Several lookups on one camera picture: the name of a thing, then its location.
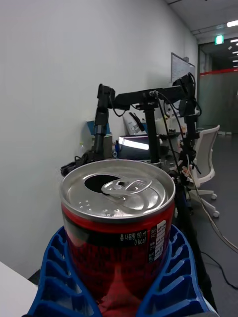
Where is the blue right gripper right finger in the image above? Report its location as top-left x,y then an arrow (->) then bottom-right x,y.
135,224 -> 211,317

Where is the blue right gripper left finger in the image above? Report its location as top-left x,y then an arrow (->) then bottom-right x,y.
26,225 -> 104,317

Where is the red drink can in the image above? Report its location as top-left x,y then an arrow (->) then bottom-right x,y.
59,159 -> 176,317

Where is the white office chair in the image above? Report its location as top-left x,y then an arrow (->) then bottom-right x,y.
188,124 -> 221,218

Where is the laptop screen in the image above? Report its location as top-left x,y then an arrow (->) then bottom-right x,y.
118,135 -> 151,160

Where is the blue box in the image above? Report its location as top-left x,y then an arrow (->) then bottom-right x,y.
86,120 -> 113,143

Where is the whiteboard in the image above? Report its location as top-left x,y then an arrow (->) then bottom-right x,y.
170,52 -> 196,84

